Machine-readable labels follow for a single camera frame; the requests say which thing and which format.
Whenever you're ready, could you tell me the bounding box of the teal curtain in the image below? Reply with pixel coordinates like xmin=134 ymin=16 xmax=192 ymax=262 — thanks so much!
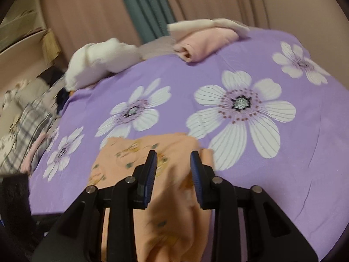
xmin=115 ymin=0 xmax=176 ymax=45

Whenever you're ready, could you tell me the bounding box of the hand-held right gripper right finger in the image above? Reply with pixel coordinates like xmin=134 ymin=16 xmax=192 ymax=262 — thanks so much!
xmin=190 ymin=150 xmax=319 ymax=262

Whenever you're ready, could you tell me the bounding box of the white folded cloth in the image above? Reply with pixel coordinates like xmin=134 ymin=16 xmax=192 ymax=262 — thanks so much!
xmin=167 ymin=19 xmax=250 ymax=38

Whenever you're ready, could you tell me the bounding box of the pink folded garment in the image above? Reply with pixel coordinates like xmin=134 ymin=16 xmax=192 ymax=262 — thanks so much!
xmin=174 ymin=29 xmax=240 ymax=63

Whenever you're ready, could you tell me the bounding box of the pink folded cloth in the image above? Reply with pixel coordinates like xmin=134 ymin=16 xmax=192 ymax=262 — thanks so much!
xmin=22 ymin=132 xmax=49 ymax=173

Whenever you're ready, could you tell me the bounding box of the dark navy cloth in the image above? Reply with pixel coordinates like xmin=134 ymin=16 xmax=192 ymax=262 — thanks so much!
xmin=55 ymin=87 xmax=72 ymax=115

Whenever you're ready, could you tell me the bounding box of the purple floral bedsheet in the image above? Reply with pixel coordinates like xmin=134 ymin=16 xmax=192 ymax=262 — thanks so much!
xmin=27 ymin=27 xmax=349 ymax=262

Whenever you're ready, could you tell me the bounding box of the orange printed small garment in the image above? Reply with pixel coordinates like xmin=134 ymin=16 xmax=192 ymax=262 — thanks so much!
xmin=87 ymin=132 xmax=214 ymax=262

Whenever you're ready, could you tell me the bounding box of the grey fluffy cloth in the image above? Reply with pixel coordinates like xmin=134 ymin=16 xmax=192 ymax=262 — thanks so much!
xmin=138 ymin=37 xmax=178 ymax=60

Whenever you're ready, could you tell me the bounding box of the grey plaid cloth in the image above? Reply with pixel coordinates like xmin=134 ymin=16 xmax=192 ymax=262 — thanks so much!
xmin=0 ymin=95 xmax=59 ymax=174

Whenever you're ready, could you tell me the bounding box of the beige floral bedding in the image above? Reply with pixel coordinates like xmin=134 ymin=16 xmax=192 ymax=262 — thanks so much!
xmin=0 ymin=79 xmax=53 ymax=153

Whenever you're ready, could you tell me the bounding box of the beige wall shelf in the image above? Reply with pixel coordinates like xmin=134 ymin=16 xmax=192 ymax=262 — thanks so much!
xmin=0 ymin=0 xmax=63 ymax=67

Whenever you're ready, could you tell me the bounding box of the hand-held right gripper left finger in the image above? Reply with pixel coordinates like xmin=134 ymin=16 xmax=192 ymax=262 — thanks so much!
xmin=32 ymin=150 xmax=158 ymax=262

